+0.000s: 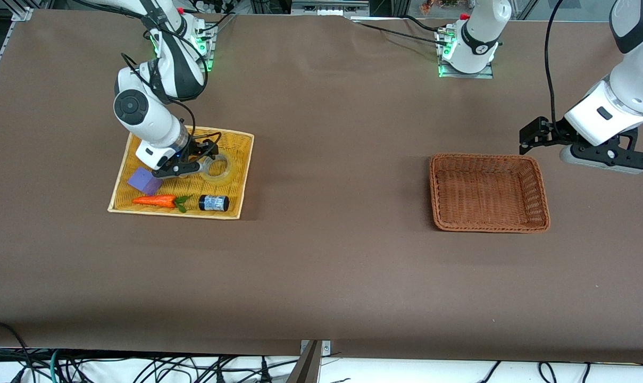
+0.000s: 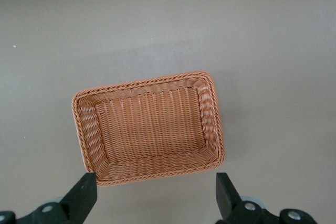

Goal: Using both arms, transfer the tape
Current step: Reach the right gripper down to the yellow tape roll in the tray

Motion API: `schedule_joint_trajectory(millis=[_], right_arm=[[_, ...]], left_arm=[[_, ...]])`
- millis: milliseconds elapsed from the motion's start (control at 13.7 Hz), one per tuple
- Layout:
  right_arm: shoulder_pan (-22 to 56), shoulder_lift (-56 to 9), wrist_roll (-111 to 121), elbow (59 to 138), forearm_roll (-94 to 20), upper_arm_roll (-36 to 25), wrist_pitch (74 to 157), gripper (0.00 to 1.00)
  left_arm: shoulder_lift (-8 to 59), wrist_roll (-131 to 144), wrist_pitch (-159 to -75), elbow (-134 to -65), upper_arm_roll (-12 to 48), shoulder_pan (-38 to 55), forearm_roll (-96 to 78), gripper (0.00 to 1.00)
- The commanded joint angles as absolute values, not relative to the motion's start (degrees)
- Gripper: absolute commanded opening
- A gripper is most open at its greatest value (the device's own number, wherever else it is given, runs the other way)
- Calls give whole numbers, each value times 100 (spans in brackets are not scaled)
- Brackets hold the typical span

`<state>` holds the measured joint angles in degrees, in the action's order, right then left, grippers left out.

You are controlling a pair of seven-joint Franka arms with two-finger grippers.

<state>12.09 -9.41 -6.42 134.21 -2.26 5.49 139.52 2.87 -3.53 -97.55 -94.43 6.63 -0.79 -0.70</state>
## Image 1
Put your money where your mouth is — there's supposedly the clear yellowish tape roll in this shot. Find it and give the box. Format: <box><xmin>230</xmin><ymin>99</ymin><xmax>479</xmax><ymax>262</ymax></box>
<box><xmin>199</xmin><ymin>152</ymin><xmax>235</xmax><ymax>185</ymax></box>

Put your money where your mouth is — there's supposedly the yellow wicker basket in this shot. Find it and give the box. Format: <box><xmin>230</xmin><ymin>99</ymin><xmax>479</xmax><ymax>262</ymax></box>
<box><xmin>107</xmin><ymin>123</ymin><xmax>255</xmax><ymax>220</ymax></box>

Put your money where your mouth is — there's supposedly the small black can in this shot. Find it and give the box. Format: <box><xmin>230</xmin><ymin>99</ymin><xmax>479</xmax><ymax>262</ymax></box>
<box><xmin>198</xmin><ymin>195</ymin><xmax>230</xmax><ymax>212</ymax></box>

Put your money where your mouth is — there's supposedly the orange toy carrot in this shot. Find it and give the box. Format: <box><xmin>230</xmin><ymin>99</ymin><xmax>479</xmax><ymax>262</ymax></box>
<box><xmin>131</xmin><ymin>195</ymin><xmax>191</xmax><ymax>214</ymax></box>

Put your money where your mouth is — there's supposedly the purple cube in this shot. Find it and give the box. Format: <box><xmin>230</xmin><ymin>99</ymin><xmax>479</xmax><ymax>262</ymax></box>
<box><xmin>127</xmin><ymin>167</ymin><xmax>163</xmax><ymax>196</ymax></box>

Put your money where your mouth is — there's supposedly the brown wicker basket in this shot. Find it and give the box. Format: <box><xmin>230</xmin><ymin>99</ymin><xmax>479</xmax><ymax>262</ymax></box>
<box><xmin>429</xmin><ymin>153</ymin><xmax>550</xmax><ymax>234</ymax></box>

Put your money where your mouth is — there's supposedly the colourful background object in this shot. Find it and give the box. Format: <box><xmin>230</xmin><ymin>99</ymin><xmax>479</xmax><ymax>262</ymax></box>
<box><xmin>420</xmin><ymin>0</ymin><xmax>469</xmax><ymax>14</ymax></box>

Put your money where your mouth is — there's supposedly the brown table cover sheet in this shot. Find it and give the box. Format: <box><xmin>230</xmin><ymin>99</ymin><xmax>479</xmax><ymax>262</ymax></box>
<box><xmin>0</xmin><ymin>8</ymin><xmax>643</xmax><ymax>363</ymax></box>

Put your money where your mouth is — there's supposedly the grey slanted bar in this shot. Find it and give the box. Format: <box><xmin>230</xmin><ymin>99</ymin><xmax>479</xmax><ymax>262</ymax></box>
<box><xmin>286</xmin><ymin>340</ymin><xmax>323</xmax><ymax>383</ymax></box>

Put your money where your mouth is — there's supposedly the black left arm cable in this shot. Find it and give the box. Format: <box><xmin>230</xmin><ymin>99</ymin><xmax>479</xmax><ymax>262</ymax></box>
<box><xmin>544</xmin><ymin>0</ymin><xmax>566</xmax><ymax>128</ymax></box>

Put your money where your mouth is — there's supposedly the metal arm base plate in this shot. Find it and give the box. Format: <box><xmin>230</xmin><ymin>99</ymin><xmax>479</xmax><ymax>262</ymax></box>
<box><xmin>436</xmin><ymin>27</ymin><xmax>495</xmax><ymax>79</ymax></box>
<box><xmin>157</xmin><ymin>24</ymin><xmax>216</xmax><ymax>72</ymax></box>

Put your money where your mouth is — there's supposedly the short black table cable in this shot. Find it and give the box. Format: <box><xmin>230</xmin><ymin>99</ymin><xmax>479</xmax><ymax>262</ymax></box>
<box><xmin>404</xmin><ymin>15</ymin><xmax>440</xmax><ymax>31</ymax></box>

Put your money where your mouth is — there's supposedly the long black table cable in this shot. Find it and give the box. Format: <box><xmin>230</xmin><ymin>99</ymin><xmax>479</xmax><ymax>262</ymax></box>
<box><xmin>355</xmin><ymin>21</ymin><xmax>450</xmax><ymax>41</ymax></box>

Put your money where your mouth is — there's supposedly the aluminium frame profile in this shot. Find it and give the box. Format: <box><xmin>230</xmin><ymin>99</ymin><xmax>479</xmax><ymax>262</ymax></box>
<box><xmin>291</xmin><ymin>0</ymin><xmax>370</xmax><ymax>16</ymax></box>

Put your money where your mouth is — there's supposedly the aluminium table edge rail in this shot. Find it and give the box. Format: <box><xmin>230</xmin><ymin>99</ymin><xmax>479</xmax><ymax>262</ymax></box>
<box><xmin>0</xmin><ymin>7</ymin><xmax>35</xmax><ymax>104</ymax></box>

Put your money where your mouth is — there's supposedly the small metal bracket plate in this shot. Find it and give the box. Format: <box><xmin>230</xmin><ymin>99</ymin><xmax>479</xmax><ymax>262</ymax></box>
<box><xmin>300</xmin><ymin>339</ymin><xmax>331</xmax><ymax>356</ymax></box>

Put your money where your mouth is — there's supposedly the black looping floor cable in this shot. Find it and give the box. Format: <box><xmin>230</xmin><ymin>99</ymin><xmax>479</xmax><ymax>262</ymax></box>
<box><xmin>0</xmin><ymin>320</ymin><xmax>35</xmax><ymax>383</ymax></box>

